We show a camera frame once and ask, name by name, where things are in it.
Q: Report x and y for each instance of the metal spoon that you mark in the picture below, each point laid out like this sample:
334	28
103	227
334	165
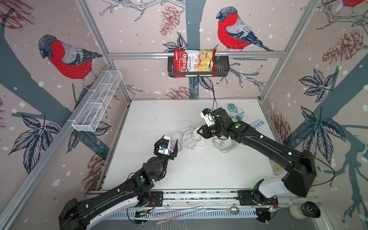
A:
233	210

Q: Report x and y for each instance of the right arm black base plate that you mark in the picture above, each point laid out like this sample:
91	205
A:
255	198

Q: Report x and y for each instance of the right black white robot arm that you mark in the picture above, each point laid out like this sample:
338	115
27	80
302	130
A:
299	167

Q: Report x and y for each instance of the red Chuba cassava chips bag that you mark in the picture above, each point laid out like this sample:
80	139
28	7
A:
187	60

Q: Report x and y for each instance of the purple power strip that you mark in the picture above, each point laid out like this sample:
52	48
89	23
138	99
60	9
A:
180	147

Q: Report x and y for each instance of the black wall basket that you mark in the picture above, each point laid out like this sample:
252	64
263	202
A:
221	63

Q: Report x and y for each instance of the black white tape roll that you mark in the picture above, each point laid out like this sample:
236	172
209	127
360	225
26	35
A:
305	210

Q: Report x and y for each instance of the white wire mesh basket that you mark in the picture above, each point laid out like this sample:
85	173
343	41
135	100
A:
94	109

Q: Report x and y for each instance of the white blue power strip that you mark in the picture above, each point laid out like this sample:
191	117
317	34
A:
258	124

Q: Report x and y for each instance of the small white plug adapter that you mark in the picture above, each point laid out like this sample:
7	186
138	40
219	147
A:
176	135

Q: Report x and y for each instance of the pink chopsticks pair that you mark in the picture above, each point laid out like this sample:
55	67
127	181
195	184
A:
176	214

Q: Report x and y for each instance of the glass spice jar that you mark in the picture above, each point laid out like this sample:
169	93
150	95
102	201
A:
276	168

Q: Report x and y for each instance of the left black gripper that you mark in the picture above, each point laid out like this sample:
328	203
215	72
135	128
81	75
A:
171	155

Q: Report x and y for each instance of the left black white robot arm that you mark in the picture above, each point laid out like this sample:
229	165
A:
135	191

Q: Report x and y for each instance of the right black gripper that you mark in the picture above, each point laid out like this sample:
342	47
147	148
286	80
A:
203	130

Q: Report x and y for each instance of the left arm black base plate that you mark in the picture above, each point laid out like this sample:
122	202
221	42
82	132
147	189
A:
153	199

